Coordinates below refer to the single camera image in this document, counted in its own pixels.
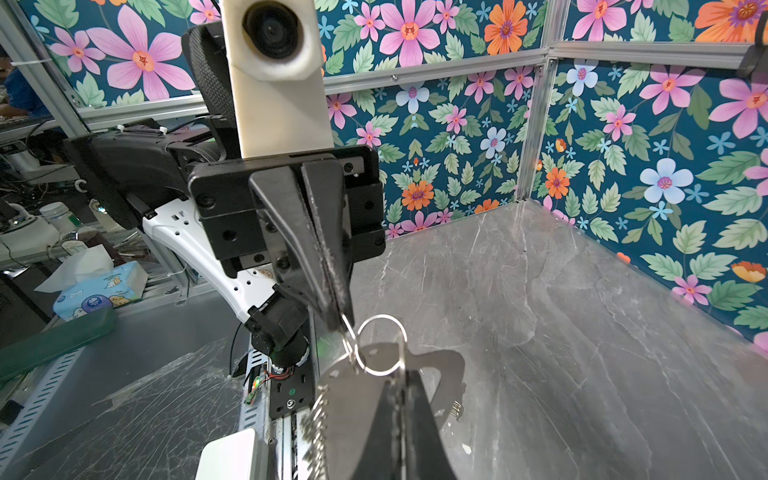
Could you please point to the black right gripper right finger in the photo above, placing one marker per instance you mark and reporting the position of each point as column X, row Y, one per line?
column 424, row 454

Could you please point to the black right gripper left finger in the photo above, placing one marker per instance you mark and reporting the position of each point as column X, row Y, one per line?
column 383, row 453

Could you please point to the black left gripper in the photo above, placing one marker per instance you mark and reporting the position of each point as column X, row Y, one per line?
column 326, row 206

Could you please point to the silver keys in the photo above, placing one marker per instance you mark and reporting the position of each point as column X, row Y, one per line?
column 347, row 394

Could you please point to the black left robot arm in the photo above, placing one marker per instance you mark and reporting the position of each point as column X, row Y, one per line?
column 135, row 171

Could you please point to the white box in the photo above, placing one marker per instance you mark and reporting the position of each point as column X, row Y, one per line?
column 229, row 458

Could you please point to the tissue box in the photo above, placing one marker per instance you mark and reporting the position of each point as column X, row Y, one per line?
column 89, row 281

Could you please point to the green flat tray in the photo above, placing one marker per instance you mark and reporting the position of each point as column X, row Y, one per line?
column 22, row 357

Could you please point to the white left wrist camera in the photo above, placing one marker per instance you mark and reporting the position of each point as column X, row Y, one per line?
column 274, row 57

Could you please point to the aluminium corner post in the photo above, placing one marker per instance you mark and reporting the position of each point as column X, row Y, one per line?
column 546, row 70

